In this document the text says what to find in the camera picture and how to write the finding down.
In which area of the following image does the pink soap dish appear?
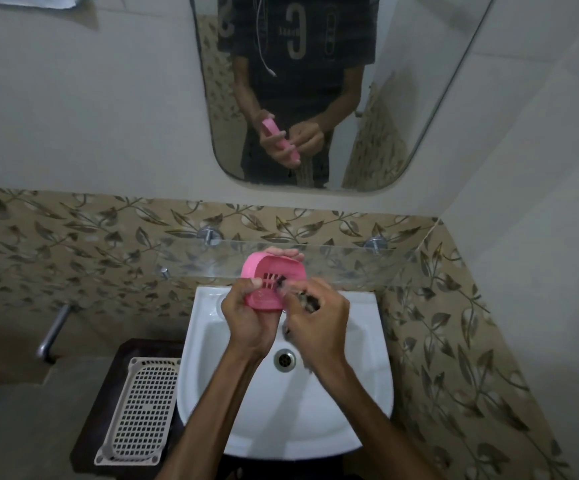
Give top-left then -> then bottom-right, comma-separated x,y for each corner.
240,250 -> 306,311

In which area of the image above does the person's left hand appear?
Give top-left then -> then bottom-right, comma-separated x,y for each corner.
220,247 -> 305,359

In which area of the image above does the metal sink drain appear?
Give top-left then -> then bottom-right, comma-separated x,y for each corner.
273,348 -> 297,373

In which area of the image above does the person's right forearm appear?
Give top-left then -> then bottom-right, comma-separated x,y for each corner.
314,359 -> 440,480

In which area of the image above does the person's right hand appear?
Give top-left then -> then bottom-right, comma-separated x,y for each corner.
275,277 -> 351,379

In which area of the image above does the dark stool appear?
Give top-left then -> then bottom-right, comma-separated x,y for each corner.
69,338 -> 190,478

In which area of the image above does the white plastic perforated basket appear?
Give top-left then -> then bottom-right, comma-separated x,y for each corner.
93,357 -> 182,467

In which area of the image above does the person's left forearm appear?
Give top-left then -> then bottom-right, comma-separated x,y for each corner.
157,344 -> 266,480

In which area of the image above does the chrome wall tap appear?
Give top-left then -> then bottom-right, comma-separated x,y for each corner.
37,302 -> 76,365

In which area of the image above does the clear glass shelf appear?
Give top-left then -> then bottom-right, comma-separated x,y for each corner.
157,239 -> 423,291

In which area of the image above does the rounded wall mirror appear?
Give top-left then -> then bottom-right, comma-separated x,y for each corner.
189,0 -> 498,193

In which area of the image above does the white wash basin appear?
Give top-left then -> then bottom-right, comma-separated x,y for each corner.
176,286 -> 394,461

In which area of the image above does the checkered cleaning cloth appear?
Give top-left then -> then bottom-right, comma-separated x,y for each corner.
274,277 -> 321,315

